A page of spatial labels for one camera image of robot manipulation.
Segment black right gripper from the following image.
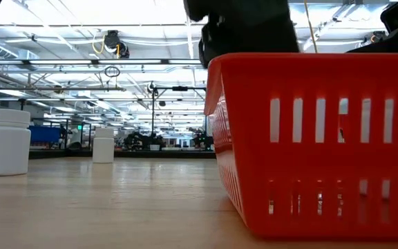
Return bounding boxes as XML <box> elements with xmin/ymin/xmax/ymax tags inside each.
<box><xmin>183</xmin><ymin>0</ymin><xmax>301</xmax><ymax>69</ymax></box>

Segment blue plastic bin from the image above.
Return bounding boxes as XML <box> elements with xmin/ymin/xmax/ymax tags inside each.
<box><xmin>28</xmin><ymin>124</ymin><xmax>61</xmax><ymax>143</ymax></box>

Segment red plastic slotted basket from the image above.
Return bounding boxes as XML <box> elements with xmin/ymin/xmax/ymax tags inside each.
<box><xmin>204</xmin><ymin>52</ymin><xmax>398</xmax><ymax>241</ymax></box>

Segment distant black robot station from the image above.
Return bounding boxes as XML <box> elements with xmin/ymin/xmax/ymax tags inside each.
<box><xmin>122</xmin><ymin>131</ymin><xmax>165</xmax><ymax>151</ymax></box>

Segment thin black stand pole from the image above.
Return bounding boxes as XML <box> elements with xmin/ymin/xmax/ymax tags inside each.
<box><xmin>146</xmin><ymin>81</ymin><xmax>160</xmax><ymax>139</ymax></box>

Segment yellow hanging cable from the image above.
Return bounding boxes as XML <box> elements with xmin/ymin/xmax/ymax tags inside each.
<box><xmin>303</xmin><ymin>0</ymin><xmax>319</xmax><ymax>53</ymax></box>

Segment black ceiling cable reel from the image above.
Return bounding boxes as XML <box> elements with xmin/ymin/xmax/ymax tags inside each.
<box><xmin>102</xmin><ymin>30</ymin><xmax>131</xmax><ymax>59</ymax></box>

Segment white pill bottle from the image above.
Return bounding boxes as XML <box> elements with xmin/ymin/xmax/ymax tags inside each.
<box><xmin>0</xmin><ymin>108</ymin><xmax>32</xmax><ymax>177</ymax></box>
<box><xmin>92</xmin><ymin>127</ymin><xmax>115</xmax><ymax>164</ymax></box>

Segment black hanging cable loop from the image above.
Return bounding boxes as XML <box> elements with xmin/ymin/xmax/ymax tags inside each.
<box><xmin>104</xmin><ymin>65</ymin><xmax>121</xmax><ymax>79</ymax></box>

